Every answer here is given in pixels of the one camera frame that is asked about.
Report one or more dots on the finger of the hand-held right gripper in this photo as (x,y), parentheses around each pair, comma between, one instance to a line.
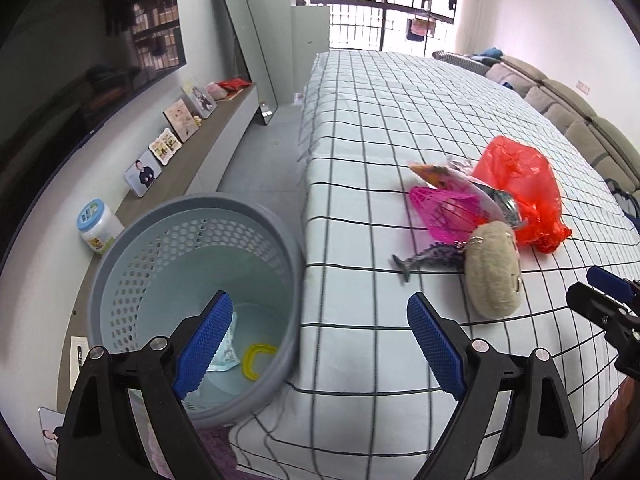
(592,302)
(610,282)

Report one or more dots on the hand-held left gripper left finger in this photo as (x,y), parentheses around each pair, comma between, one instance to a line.
(205,340)

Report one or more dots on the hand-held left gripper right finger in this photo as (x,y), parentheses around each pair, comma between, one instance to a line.
(435,345)

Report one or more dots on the grey perforated plastic basket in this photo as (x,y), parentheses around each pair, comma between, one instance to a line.
(295,310)

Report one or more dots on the pink plastic shuttlecock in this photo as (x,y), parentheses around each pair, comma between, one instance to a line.
(440,215)

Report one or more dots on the pink snack packet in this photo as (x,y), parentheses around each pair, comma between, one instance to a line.
(445,177)

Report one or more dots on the pale printed wrapper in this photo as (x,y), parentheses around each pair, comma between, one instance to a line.
(225,350)

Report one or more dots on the grey toy shark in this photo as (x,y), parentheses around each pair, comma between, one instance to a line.
(430,255)

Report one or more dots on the beige plush pouch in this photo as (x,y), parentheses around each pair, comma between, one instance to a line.
(492,275)

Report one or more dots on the purple rug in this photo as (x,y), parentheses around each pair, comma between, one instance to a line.
(215,450)

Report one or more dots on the silver foil wrapper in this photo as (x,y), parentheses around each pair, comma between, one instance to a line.
(507,207)

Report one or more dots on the red plastic bag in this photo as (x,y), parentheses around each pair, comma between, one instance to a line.
(520,175)

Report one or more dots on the white jar with blue lid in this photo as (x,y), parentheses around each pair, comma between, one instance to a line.
(100,227)

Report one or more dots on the beige sofa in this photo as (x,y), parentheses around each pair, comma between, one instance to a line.
(575,120)

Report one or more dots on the loose portrait photo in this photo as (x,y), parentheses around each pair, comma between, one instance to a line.
(50,430)

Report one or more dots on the clear plastic wrapper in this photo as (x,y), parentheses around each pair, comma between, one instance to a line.
(460,165)

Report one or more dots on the bed with checked sheet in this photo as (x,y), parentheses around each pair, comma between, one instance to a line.
(400,110)

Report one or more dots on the pink plush item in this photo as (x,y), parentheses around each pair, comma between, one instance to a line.
(217,91)

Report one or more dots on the blue cloth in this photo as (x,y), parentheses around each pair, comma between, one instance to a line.
(492,53)

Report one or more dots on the red packets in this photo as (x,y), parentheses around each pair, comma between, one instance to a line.
(234,84)

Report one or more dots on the clear plastic bottle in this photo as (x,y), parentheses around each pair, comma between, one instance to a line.
(299,99)

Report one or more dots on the grey patterned pillow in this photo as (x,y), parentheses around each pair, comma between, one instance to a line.
(460,60)

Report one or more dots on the tall leaning mirror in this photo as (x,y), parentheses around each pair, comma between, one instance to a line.
(245,35)

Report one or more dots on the black flat television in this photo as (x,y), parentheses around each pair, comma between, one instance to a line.
(75,50)

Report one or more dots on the black window grille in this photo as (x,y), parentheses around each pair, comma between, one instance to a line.
(360,25)

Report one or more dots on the portrait photo frame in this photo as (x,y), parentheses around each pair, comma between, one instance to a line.
(142,172)

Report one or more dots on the scalloped photo frame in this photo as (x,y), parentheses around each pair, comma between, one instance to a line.
(165,146)

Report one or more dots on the square wooden photo frame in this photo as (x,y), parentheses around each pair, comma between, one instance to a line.
(181,120)

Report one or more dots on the tilted white photo frame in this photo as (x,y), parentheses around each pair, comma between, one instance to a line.
(200,97)

